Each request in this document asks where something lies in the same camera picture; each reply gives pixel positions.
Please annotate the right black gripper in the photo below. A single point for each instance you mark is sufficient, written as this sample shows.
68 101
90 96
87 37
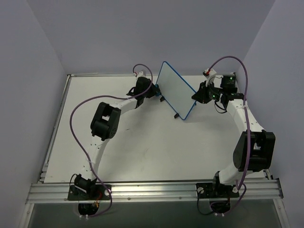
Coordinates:
202 94

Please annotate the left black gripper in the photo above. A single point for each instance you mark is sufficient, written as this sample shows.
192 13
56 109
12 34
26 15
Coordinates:
154 90

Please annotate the blue framed whiteboard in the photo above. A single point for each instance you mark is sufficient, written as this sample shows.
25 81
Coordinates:
175 90

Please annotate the blue whiteboard eraser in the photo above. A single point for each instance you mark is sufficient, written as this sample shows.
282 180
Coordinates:
157 91

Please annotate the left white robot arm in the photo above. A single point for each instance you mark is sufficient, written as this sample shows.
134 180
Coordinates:
104 126

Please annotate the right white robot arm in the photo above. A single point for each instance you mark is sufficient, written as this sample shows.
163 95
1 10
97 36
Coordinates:
255 147

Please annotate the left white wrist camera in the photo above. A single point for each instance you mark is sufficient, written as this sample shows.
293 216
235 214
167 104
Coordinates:
141 73

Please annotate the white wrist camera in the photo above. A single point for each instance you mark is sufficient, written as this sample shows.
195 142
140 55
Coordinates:
141 73
212 76

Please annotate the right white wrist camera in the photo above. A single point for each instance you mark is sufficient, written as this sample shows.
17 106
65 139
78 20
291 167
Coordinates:
212 76

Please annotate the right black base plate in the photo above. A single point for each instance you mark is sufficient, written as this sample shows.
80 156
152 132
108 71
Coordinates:
212 191

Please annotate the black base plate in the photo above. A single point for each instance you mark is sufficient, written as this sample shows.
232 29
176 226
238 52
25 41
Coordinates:
77 194
212 191

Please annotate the aluminium front rail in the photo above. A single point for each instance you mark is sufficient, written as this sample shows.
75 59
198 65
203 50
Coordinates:
257 189

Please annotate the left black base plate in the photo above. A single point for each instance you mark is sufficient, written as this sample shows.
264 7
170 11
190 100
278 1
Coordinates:
77 194

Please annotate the aluminium table edge frame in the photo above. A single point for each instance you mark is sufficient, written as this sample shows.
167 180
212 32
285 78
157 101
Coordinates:
54 132

